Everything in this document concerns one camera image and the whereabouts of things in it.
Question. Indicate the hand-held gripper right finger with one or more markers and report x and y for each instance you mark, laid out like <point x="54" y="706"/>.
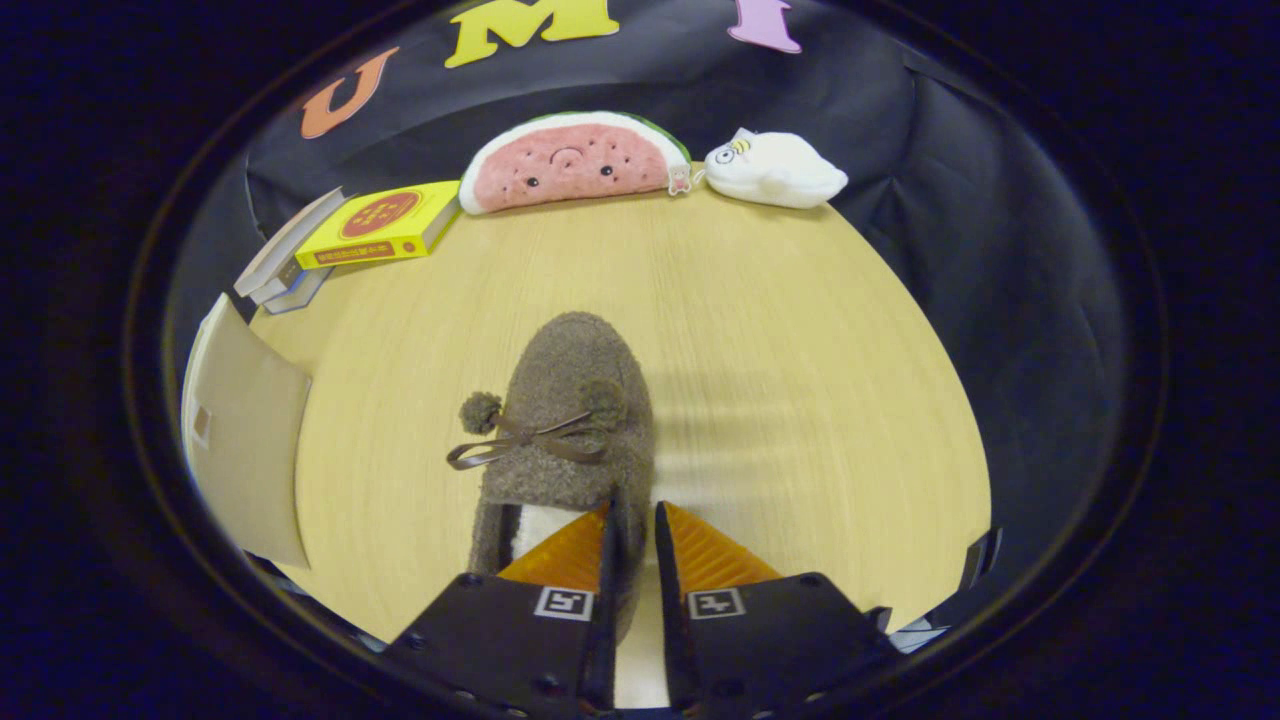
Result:
<point x="675" y="650"/>

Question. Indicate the small black table clamp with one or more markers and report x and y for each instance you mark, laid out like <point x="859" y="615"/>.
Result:
<point x="980" y="560"/>

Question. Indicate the watermelon plush toy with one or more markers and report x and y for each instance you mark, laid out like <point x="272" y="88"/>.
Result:
<point x="575" y="165"/>

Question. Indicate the white plush toy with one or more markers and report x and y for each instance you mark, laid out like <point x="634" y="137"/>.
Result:
<point x="775" y="170"/>

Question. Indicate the brown fuzzy shoe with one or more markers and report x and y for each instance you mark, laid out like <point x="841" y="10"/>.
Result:
<point x="570" y="400"/>

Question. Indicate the beige fabric storage box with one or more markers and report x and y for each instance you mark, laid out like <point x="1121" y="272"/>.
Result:
<point x="250" y="440"/>

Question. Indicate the thick cream book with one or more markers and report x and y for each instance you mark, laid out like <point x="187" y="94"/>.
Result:
<point x="272" y="288"/>

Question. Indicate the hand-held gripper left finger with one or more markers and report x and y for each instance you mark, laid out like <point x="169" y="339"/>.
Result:
<point x="606" y="650"/>

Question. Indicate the yellow book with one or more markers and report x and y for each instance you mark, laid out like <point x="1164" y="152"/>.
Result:
<point x="385" y="225"/>

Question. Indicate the beige paperback book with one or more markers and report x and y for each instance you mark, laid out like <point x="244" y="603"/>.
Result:
<point x="285" y="245"/>

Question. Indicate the pale blue book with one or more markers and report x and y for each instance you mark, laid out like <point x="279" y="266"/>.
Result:
<point x="300" y="292"/>

